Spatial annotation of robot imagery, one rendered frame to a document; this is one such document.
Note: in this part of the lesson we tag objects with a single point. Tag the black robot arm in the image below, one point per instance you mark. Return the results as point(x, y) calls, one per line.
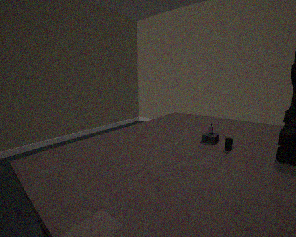
point(286, 153)

